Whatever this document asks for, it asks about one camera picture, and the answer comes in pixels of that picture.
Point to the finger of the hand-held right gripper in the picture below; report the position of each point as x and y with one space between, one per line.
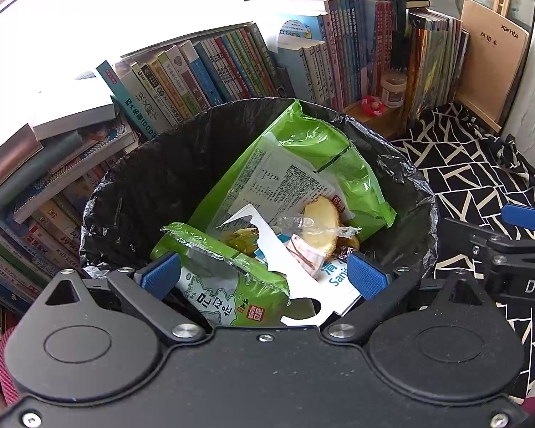
468 236
526 218

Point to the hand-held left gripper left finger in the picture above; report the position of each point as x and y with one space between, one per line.
160 276

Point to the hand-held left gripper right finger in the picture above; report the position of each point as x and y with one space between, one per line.
365 276

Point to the pink white striped piece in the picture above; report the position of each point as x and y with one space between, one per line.
303 254

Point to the white blue wipes packet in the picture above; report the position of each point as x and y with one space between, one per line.
294 285

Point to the pale bread slice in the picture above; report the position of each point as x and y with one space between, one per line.
323 214

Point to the clear plastic wrapper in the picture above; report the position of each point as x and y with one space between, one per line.
294 223

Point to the gold candy wrapper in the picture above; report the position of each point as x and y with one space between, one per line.
243 238

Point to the small green snack packet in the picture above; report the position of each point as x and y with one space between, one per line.
267 276

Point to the black plastic trash bag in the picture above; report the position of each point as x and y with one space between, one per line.
160 165

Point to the large green snack bag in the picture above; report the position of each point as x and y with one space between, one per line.
303 133

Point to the black white patterned cloth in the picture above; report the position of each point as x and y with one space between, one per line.
472 165

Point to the row of leaning textbooks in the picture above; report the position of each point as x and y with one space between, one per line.
35 240

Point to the thick bead-edged notebook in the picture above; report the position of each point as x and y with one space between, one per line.
62 183

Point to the wooden bookshelf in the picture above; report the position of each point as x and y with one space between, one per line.
374 120

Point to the thin bead-edged notebook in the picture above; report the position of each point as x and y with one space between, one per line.
98 140

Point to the brown notebook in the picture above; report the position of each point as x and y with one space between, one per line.
490 62

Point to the white jar peach lid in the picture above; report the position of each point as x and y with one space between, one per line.
392 91

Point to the white flat box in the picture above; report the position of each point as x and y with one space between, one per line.
71 111

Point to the silver flat box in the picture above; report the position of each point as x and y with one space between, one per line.
6 156

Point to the row of upright shelf books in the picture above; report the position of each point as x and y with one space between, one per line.
205 76

